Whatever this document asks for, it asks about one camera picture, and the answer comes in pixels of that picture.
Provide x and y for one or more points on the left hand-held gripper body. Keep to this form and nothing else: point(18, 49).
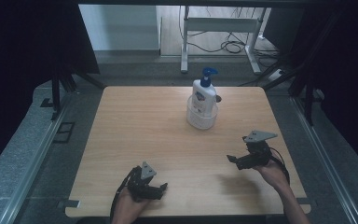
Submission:
point(143, 188)

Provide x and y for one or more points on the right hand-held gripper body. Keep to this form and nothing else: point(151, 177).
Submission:
point(256, 155)

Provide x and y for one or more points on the white mesh basket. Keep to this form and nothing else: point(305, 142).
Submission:
point(200, 121)

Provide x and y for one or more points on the white pump bottle blue cap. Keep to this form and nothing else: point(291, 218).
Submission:
point(203, 96)

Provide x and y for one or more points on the person's right hand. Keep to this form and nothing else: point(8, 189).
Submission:
point(273, 174)

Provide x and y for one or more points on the person's left hand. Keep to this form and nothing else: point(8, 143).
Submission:
point(129, 210)

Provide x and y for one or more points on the black tripod stand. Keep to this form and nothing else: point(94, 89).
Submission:
point(56, 93)
point(308, 99)

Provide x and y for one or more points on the white power strip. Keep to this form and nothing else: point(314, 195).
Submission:
point(276, 74)

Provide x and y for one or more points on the black curtain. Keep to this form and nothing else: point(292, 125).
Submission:
point(348, 62)
point(28, 62)

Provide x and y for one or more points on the aluminium floor rail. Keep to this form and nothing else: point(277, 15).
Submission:
point(34, 161)
point(326, 155)

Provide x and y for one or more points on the black floor bracket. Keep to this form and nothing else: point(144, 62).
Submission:
point(47, 103)

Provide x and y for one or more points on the white desk frame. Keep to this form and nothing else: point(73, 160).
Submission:
point(220, 25)

